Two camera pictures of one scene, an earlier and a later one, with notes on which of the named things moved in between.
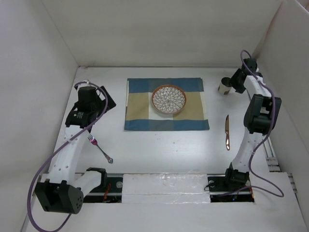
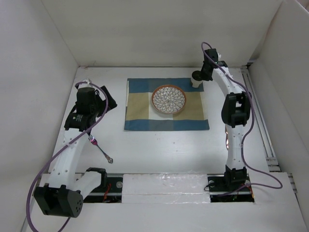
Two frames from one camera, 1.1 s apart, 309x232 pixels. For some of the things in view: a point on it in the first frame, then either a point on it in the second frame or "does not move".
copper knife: [227, 133] does not move
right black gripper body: [237, 84] to [204, 75]
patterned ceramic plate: [169, 99] does not move
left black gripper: [103, 108] does not move
